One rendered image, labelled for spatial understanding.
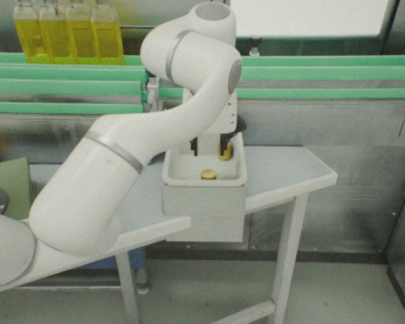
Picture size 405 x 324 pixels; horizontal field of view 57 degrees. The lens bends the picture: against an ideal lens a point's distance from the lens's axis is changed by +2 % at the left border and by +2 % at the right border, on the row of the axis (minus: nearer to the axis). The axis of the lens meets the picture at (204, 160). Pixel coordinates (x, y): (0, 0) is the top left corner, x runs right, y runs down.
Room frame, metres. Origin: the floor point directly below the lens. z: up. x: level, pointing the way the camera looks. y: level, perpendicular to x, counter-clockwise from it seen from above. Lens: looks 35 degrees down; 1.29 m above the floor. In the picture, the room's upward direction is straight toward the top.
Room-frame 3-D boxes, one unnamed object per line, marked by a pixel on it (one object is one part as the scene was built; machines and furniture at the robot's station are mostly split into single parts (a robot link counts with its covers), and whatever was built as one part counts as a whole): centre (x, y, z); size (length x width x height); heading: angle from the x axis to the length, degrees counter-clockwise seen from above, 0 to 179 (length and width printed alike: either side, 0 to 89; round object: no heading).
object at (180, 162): (0.68, 0.00, 0.80); 0.22 x 0.17 x 0.09; 179
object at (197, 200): (0.71, 0.00, 0.79); 0.27 x 0.17 x 0.08; 179
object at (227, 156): (0.76, -0.05, 0.79); 0.04 x 0.04 x 0.04
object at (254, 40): (0.98, -0.13, 0.94); 0.07 x 0.04 x 0.13; 179
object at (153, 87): (0.78, 0.11, 0.95); 0.17 x 0.03 x 0.12; 179
